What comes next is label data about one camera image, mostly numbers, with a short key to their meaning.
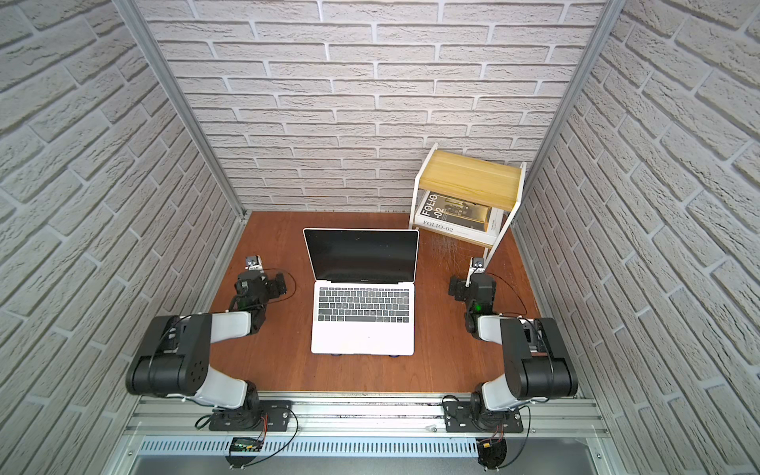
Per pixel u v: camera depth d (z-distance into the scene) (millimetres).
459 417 735
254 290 741
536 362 453
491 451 700
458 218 926
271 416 728
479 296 711
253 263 812
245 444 719
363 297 852
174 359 451
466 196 808
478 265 806
